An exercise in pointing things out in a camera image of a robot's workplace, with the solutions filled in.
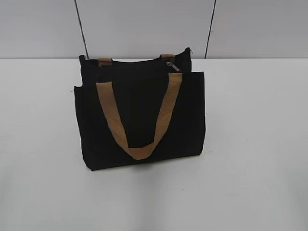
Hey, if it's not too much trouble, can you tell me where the black tote bag tan handles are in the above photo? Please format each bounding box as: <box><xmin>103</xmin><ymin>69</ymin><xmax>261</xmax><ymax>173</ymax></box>
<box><xmin>74</xmin><ymin>48</ymin><xmax>205</xmax><ymax>171</ymax></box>

